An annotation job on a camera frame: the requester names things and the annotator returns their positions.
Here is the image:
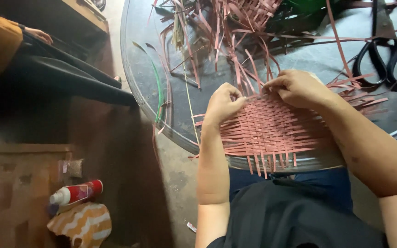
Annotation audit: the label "person's left hand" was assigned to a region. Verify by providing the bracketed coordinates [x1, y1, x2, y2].
[204, 82, 247, 126]

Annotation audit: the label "person's right hand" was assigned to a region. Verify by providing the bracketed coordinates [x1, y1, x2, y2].
[263, 70, 333, 110]

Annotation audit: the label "pink woven strip mat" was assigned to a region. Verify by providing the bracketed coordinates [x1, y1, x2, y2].
[189, 81, 389, 179]

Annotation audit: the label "round grey metal tray table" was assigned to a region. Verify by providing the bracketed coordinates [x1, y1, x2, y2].
[120, 0, 397, 173]

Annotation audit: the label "heap of pink strips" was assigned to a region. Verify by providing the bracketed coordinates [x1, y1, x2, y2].
[146, 0, 397, 95]

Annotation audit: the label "bundle of yellow straw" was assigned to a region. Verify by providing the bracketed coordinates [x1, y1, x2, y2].
[171, 12, 185, 50]

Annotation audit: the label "black scissors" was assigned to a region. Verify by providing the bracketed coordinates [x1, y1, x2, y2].
[352, 0, 397, 87]

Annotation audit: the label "green strip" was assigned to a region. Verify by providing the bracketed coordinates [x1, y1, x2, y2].
[132, 41, 164, 124]

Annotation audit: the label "person's dark clothing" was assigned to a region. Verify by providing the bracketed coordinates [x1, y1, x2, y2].
[206, 167, 389, 248]

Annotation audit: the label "wooden furniture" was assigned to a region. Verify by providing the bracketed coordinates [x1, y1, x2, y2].
[23, 0, 110, 45]

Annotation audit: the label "red white tube bottle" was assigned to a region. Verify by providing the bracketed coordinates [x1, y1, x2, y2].
[49, 179, 103, 206]

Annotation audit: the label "orange white patterned cloth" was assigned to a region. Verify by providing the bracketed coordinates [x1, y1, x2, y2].
[47, 202, 112, 248]

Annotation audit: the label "brown wooden cabinet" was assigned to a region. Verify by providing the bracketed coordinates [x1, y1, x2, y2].
[0, 143, 83, 248]

